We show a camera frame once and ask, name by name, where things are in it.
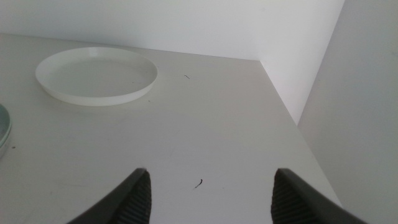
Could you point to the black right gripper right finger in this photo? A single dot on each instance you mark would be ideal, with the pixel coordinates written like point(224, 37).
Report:
point(298, 202)

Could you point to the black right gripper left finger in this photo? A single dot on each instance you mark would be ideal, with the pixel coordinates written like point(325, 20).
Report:
point(130, 202)

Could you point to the white shallow bowl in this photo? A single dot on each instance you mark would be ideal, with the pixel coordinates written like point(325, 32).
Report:
point(96, 77)

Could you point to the pale green shallow bowl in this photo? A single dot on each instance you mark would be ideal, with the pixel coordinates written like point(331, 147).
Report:
point(3, 124)

